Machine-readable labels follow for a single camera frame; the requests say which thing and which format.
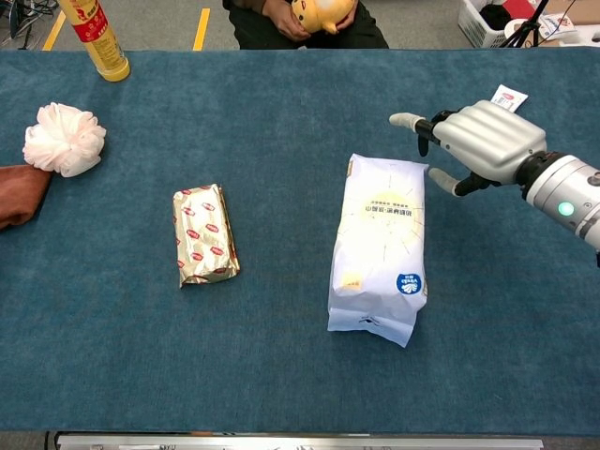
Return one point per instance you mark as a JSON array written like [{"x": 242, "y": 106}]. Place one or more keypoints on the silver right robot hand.
[{"x": 487, "y": 136}]

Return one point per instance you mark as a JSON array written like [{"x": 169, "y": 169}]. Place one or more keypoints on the white plastic food package bag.
[{"x": 379, "y": 244}]

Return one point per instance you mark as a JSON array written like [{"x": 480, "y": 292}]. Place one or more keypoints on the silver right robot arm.
[{"x": 562, "y": 197}]

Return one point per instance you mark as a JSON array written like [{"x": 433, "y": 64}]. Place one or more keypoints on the white toothpaste tube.
[{"x": 508, "y": 97}]

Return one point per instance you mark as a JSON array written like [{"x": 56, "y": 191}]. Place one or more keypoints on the white plastic laundry basket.
[{"x": 483, "y": 23}]

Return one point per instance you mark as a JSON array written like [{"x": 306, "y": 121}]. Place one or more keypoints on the black tripod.
[{"x": 527, "y": 28}]

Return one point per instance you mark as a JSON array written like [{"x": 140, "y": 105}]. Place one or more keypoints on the white printed box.
[{"x": 555, "y": 25}]

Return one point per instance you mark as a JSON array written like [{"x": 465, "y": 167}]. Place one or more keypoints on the yellow plush toy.
[{"x": 319, "y": 14}]

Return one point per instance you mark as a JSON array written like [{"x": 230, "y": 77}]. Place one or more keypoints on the seated person in dark clothes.
[{"x": 262, "y": 28}]

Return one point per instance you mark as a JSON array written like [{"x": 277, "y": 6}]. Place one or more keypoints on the gold foil wrapped package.
[{"x": 206, "y": 236}]

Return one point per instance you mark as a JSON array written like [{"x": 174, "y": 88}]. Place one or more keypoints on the blue table cloth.
[{"x": 234, "y": 351}]

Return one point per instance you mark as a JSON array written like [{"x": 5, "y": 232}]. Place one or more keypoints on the yellow red spray can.
[{"x": 99, "y": 37}]

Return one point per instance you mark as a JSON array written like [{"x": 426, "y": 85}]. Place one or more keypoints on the white mesh bath sponge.
[{"x": 63, "y": 140}]

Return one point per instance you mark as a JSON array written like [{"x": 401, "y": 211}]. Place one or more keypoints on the brown folded towel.
[{"x": 19, "y": 192}]

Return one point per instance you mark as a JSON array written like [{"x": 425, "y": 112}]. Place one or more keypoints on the silver aluminium table rail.
[{"x": 300, "y": 441}]

